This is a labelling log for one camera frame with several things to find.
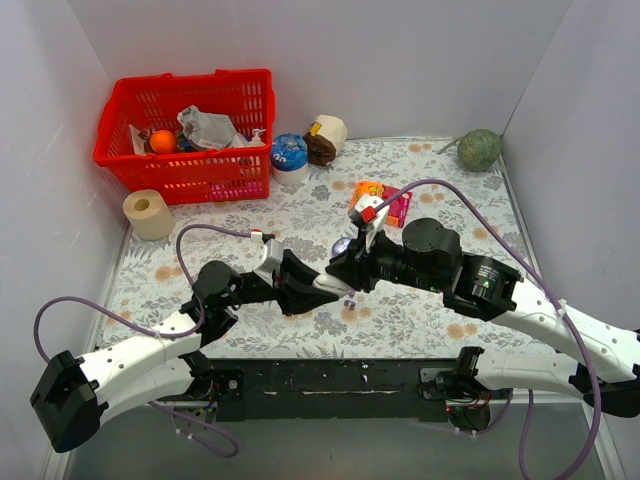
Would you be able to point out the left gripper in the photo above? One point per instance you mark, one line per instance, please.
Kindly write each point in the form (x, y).
(283, 282)

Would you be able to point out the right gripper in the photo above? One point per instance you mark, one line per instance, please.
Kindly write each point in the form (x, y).
(364, 263)

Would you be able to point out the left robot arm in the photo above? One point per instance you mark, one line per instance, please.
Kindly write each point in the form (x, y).
(76, 395)

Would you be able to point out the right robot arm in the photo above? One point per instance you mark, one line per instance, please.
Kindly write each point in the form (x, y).
(591, 360)

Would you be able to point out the purple earbud charging case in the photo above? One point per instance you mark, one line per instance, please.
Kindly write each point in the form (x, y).
(340, 246)

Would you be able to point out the orange pink sponge box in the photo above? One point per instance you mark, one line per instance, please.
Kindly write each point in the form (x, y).
(399, 208)

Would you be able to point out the floral table mat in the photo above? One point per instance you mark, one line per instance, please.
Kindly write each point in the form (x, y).
(393, 321)

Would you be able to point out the blue white cup container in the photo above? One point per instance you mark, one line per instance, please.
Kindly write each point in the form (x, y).
(289, 159)

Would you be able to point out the brown white plush toy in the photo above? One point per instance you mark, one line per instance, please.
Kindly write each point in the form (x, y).
(324, 139)

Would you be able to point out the white pump bottle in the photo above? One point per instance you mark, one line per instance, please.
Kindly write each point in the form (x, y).
(257, 138)

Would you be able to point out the beige paper roll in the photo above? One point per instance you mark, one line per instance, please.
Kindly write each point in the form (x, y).
(148, 215)

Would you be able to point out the red plastic shopping basket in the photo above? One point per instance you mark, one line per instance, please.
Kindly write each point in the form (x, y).
(143, 144)

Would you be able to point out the green melon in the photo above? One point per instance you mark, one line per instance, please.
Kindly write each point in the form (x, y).
(477, 150)

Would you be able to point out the grey crumpled bag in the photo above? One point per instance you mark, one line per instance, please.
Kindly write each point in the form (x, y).
(205, 131)

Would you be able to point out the orange fruit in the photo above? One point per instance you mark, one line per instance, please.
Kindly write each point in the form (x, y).
(163, 142)

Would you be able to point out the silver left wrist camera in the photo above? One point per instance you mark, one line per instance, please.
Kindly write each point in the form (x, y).
(269, 265)

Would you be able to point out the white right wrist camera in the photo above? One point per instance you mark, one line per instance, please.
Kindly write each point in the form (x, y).
(369, 215)

